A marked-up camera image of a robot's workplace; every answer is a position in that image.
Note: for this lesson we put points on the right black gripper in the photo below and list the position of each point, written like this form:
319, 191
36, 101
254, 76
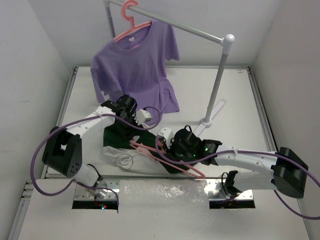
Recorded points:
170, 151

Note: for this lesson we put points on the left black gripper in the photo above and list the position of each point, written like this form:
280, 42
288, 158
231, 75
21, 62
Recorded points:
131, 115

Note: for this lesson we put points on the white and green t-shirt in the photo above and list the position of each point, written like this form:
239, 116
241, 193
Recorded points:
118, 152

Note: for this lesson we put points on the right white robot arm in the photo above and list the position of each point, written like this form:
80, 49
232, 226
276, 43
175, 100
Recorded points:
282, 171

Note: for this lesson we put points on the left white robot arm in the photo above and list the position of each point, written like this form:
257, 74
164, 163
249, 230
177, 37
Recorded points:
64, 151

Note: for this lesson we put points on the purple t-shirt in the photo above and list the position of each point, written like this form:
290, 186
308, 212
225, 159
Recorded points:
136, 66

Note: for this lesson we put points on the pink hanger with purple shirt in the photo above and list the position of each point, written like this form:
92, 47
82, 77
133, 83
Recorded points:
133, 27

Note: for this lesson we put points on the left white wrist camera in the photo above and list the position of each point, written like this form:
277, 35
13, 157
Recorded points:
142, 116

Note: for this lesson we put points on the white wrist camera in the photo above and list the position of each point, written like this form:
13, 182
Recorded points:
142, 116
167, 134

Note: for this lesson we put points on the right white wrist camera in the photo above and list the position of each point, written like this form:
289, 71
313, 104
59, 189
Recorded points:
167, 134

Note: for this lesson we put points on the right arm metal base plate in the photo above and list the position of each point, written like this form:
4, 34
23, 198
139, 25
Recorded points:
216, 193

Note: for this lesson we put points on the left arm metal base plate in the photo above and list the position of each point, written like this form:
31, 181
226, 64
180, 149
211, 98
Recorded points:
105, 190

